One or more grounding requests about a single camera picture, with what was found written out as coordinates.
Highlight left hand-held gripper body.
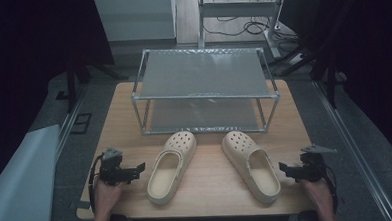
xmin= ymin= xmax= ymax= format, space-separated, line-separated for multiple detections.
xmin=97 ymin=145 xmax=137 ymax=188

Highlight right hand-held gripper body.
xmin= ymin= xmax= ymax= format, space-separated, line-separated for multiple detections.
xmin=294 ymin=142 xmax=339 ymax=184

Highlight beige clog shoe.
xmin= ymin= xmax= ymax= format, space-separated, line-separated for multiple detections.
xmin=220 ymin=128 xmax=283 ymax=206
xmin=144 ymin=129 xmax=201 ymax=207

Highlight grey metal shoe rack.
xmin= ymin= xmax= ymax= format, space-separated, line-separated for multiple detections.
xmin=128 ymin=43 xmax=283 ymax=138

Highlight person's left hand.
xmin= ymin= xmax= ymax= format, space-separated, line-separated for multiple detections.
xmin=92 ymin=176 xmax=128 ymax=217

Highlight person's right hand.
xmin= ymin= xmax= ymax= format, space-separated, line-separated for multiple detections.
xmin=299 ymin=177 xmax=336 ymax=215

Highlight grey tape piece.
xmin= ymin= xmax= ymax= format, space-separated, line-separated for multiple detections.
xmin=76 ymin=199 xmax=92 ymax=211

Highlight black stand legs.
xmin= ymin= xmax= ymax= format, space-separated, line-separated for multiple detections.
xmin=64 ymin=52 xmax=131 ymax=114
xmin=266 ymin=38 xmax=340 ymax=112

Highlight pale grey board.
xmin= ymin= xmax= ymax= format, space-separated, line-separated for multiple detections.
xmin=0 ymin=123 xmax=66 ymax=221

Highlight dark curtain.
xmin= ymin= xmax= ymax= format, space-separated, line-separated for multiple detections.
xmin=0 ymin=0 xmax=121 ymax=192
xmin=277 ymin=0 xmax=392 ymax=175

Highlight white cabinet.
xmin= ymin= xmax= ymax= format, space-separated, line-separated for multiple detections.
xmin=92 ymin=0 xmax=179 ymax=45

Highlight aluminium floor rail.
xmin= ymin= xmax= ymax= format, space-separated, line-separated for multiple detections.
xmin=312 ymin=76 xmax=392 ymax=221
xmin=51 ymin=84 xmax=91 ymax=159

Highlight black floor frame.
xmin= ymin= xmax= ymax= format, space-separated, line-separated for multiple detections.
xmin=68 ymin=111 xmax=94 ymax=136

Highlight black cables on floor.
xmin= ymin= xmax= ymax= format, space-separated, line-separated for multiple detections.
xmin=202 ymin=11 xmax=300 ymax=48

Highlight white desk frame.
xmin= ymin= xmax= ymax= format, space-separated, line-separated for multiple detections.
xmin=195 ymin=0 xmax=292 ymax=63

